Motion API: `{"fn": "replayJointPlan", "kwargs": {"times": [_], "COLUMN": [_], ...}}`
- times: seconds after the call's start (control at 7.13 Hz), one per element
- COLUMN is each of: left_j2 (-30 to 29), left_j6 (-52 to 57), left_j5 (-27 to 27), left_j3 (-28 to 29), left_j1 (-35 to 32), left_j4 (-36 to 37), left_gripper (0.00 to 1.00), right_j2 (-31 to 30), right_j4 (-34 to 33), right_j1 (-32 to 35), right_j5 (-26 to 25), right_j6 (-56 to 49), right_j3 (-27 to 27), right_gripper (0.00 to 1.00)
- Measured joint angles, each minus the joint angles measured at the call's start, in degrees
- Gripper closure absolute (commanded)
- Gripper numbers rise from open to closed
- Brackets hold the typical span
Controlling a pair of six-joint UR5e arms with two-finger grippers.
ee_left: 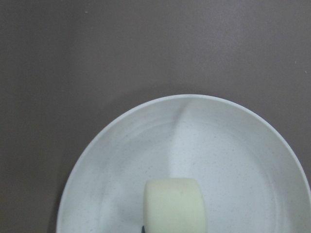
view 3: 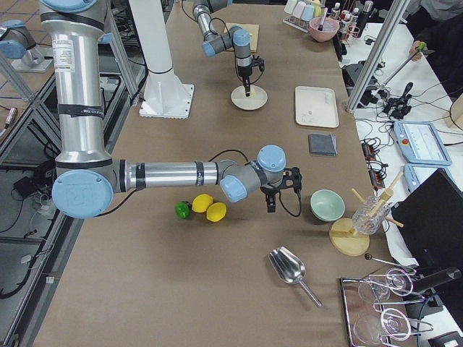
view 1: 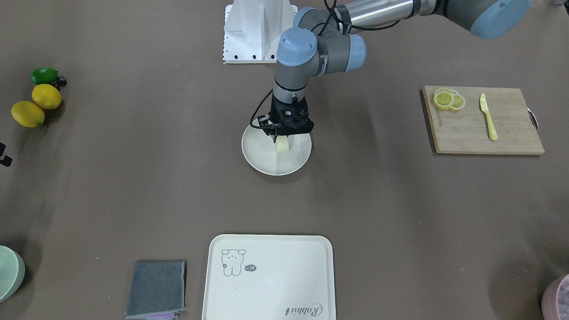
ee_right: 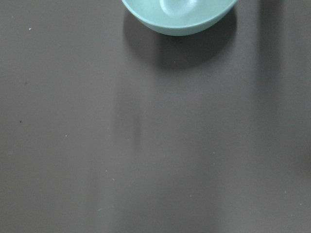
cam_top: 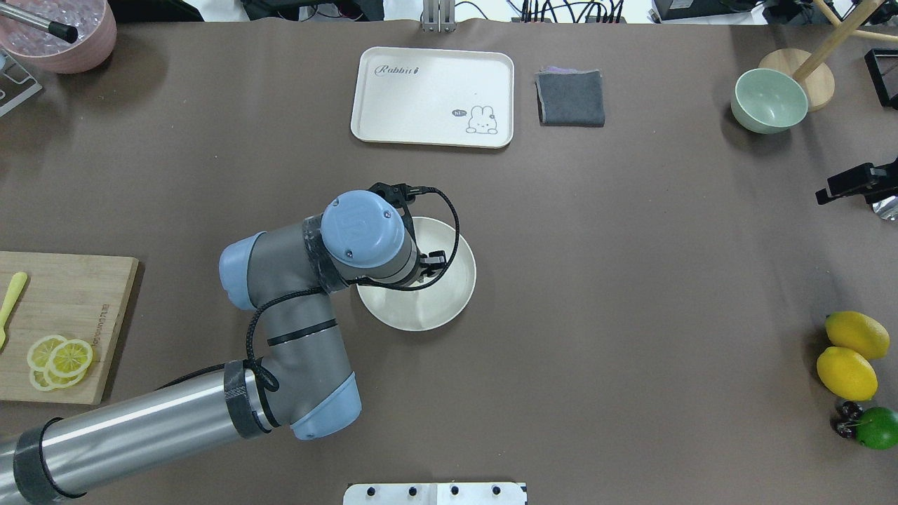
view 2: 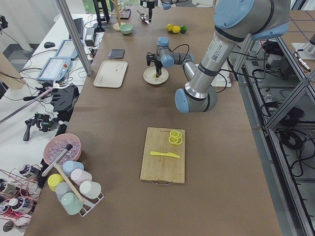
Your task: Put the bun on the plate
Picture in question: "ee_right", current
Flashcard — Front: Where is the mint green bowl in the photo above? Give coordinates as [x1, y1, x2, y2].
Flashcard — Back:
[122, 0, 237, 36]

